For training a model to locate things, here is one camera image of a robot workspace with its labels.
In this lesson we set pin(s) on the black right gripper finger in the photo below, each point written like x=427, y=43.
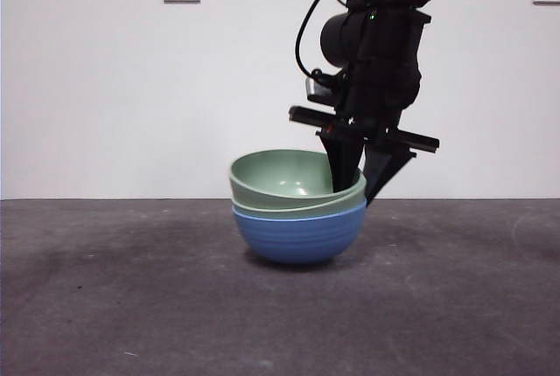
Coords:
x=345, y=166
x=382, y=170

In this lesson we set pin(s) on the green ribbed bowl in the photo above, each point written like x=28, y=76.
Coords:
x=289, y=213
x=280, y=175

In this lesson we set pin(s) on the blue ribbed bowl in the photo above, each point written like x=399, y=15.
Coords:
x=297, y=240

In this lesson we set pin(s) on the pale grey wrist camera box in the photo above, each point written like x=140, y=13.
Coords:
x=312, y=87

